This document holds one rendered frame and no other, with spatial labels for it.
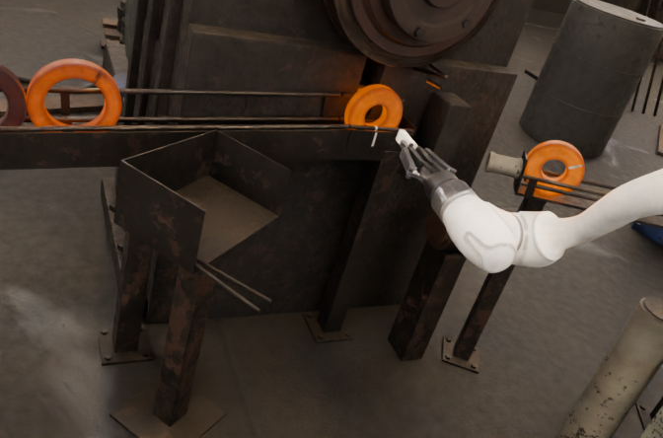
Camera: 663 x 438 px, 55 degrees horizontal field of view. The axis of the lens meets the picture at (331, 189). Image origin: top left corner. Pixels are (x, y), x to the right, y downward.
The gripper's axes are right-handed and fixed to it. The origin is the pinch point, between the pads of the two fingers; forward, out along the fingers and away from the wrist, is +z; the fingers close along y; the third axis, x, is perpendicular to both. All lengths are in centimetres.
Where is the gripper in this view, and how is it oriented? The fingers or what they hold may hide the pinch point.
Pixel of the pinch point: (405, 142)
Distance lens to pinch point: 151.5
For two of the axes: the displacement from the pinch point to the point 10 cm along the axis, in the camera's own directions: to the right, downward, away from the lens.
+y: 8.9, 0.2, 4.6
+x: 2.9, -8.0, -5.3
